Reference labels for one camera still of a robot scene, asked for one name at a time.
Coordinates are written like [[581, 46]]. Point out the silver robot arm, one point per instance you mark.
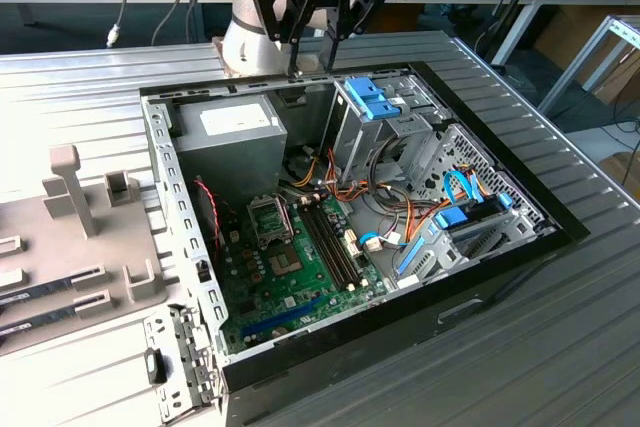
[[245, 47]]

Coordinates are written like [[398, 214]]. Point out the CPU socket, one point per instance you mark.
[[285, 264]]

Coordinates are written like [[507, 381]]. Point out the blue plastic drive carrier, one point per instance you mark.
[[372, 97]]

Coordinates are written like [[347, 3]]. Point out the grey metal drive cage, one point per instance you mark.
[[360, 142]]

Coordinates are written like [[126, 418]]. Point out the grey power supply unit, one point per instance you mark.
[[235, 162]]

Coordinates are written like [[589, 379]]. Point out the black RAM slot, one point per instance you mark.
[[337, 241], [344, 239], [330, 244], [324, 246]]

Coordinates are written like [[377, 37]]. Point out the white board power connector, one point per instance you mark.
[[351, 242]]

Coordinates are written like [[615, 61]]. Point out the hard disk in blue carrier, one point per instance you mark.
[[450, 219]]

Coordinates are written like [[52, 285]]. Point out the black case fan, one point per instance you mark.
[[202, 227]]

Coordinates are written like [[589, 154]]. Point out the white four-pin connector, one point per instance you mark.
[[233, 236]]

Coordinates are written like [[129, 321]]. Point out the green motherboard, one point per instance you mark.
[[320, 274]]

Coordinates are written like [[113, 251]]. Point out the grey metal disk bay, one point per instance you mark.
[[440, 259]]

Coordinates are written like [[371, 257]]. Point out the large brown cardboard box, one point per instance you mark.
[[620, 82]]

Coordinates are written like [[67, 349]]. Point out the blue expansion slot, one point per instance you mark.
[[280, 319]]

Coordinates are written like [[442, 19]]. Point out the round coin battery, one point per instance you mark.
[[280, 332]]

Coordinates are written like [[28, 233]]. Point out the grey parts rack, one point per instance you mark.
[[45, 252]]

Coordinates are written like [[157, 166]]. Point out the black open PC case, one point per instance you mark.
[[350, 362]]

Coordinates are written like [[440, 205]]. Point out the RAM stick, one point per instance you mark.
[[35, 322], [35, 289]]

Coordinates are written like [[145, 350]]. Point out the black teal latch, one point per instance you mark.
[[156, 369]]

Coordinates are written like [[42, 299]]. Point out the aluminium frame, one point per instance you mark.
[[580, 62]]

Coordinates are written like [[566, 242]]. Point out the blue plastic rail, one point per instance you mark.
[[411, 258]]

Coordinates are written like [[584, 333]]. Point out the metal card retainer bracket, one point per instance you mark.
[[182, 372]]

